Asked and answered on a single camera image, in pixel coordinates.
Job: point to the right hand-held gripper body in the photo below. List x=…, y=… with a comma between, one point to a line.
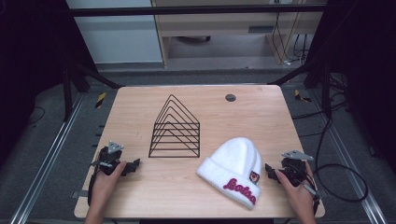
x=294, y=169

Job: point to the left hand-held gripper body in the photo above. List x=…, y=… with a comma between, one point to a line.
x=107, y=158

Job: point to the white knitted hat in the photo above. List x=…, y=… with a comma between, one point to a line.
x=233, y=169

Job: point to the person's right hand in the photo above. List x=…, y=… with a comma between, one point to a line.
x=297, y=196

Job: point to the person's left hand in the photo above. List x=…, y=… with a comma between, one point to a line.
x=104, y=186

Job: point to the black metal stand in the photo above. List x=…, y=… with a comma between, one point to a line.
x=325, y=93
x=67, y=93

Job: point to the grey round table grommet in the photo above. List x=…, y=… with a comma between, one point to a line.
x=230, y=97

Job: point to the white cabinet panel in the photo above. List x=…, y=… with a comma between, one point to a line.
x=118, y=37

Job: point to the black curtain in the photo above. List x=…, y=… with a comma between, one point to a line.
x=31, y=46
x=364, y=46

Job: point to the light wooden desk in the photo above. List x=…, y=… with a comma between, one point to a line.
x=218, y=23

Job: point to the grey table bracket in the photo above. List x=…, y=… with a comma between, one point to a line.
x=79, y=194

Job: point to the silver floor rail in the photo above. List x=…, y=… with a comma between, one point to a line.
x=351, y=161
x=46, y=161

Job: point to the black horizontal frame bar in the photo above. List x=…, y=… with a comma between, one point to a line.
x=186, y=11

